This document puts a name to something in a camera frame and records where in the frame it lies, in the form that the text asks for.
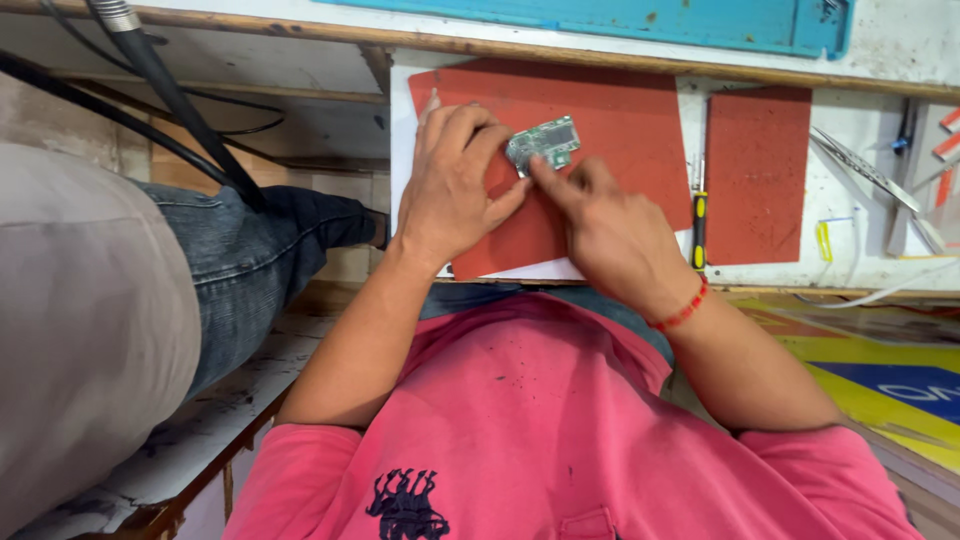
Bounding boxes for person's left hand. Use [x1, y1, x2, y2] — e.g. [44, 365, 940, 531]
[393, 88, 534, 276]

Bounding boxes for person's right hand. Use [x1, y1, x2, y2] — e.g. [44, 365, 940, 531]
[528, 153, 708, 325]

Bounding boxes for green circuit board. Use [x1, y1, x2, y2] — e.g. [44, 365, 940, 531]
[504, 114, 583, 180]

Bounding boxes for white sheet under mat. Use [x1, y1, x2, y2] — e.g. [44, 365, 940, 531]
[389, 63, 700, 284]

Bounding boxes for yellow black screwdriver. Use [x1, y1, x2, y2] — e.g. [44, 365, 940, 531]
[689, 153, 709, 272]

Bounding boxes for large red work mat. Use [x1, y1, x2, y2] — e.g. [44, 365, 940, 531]
[407, 58, 696, 283]

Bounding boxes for person's blue jeans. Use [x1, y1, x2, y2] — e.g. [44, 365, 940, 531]
[417, 280, 678, 370]

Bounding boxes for small red work mat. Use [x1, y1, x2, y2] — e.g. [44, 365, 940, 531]
[703, 85, 814, 267]

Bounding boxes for blue silicone mat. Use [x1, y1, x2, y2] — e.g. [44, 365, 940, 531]
[313, 0, 857, 61]

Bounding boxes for pink shirt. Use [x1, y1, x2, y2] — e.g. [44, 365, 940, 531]
[222, 291, 927, 540]

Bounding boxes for silver metal tweezers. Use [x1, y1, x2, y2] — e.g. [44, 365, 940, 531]
[808, 126, 925, 216]

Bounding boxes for yellow blue printed banner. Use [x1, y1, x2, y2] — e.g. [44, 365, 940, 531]
[731, 295, 960, 475]

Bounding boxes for white worn wooden bench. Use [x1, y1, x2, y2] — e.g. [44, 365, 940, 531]
[11, 310, 340, 540]

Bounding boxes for red bead bracelet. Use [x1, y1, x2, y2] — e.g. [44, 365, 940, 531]
[647, 276, 710, 334]

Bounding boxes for thin black cable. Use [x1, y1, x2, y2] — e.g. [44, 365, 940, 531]
[39, 0, 287, 138]

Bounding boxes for white cable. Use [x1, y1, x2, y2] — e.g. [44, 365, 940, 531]
[793, 258, 960, 310]

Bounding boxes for black hose with metal collar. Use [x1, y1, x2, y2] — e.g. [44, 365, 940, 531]
[84, 0, 269, 213]

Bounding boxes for black tool with blue ring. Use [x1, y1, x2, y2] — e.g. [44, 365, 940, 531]
[891, 97, 918, 157]

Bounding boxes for thick black cable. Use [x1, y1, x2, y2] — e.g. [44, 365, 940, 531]
[0, 48, 243, 190]

